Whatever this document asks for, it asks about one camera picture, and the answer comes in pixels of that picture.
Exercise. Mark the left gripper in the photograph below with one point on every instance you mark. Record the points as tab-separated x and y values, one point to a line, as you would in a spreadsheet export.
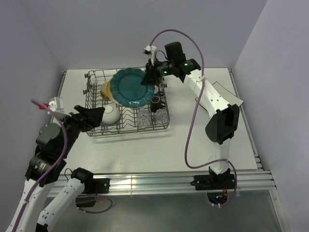
93	118

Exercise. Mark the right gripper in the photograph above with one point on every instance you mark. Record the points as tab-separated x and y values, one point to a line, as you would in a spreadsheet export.
151	74

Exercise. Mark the dark blue mug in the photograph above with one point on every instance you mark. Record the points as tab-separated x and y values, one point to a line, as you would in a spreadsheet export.
157	91

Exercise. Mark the white bowl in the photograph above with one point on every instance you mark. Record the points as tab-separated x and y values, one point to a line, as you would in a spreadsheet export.
111	114

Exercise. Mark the teal scalloped plate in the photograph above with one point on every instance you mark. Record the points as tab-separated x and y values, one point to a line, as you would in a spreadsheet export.
127	90

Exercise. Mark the brown mug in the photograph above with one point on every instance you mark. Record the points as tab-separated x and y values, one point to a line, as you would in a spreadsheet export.
156	104

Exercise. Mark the cream yellow plate leaf motif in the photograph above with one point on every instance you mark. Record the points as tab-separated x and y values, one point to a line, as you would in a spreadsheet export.
109	93

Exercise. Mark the cream bowl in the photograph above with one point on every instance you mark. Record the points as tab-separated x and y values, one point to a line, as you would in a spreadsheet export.
103	91

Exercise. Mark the clear drinking glass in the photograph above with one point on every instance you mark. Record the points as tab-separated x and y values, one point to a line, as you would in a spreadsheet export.
161	117

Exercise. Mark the clear glass mug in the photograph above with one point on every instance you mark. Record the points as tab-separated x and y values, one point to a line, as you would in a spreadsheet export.
144	119

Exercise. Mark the white square plate black rim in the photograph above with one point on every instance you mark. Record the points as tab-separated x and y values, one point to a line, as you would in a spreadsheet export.
224	93

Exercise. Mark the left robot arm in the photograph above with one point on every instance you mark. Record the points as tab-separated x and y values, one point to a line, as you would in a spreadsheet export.
54	142

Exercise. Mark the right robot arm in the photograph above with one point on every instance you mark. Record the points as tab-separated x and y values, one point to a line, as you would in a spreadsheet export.
224	116

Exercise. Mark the grey wire dish rack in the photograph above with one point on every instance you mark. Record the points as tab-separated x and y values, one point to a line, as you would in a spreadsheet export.
128	116

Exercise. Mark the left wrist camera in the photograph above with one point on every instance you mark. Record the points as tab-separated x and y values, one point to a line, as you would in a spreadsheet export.
55	104

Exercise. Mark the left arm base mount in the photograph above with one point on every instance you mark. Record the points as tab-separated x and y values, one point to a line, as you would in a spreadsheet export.
98	186

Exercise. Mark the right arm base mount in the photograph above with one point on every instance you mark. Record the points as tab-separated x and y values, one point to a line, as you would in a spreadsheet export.
216	187

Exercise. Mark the aluminium rail frame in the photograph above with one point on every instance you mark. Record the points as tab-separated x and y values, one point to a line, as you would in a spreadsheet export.
149	162

